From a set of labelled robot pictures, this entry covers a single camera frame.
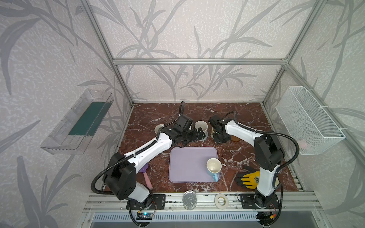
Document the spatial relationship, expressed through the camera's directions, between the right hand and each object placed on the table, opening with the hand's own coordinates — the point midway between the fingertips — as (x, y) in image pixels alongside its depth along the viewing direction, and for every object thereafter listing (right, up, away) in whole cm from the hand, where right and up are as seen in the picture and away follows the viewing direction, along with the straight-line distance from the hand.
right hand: (220, 136), depth 95 cm
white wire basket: (+33, +8, -34) cm, 48 cm away
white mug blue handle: (-6, -16, -11) cm, 20 cm away
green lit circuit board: (-44, -37, -23) cm, 62 cm away
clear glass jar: (-20, -28, -25) cm, 42 cm away
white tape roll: (-6, -30, -19) cm, 36 cm away
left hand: (-13, +4, -14) cm, 20 cm away
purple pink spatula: (-48, -18, -12) cm, 52 cm away
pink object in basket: (+38, -1, -22) cm, 44 cm away
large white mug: (-11, +7, -1) cm, 13 cm away
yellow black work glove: (+13, -22, -16) cm, 30 cm away
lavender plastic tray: (-21, -16, -7) cm, 28 cm away
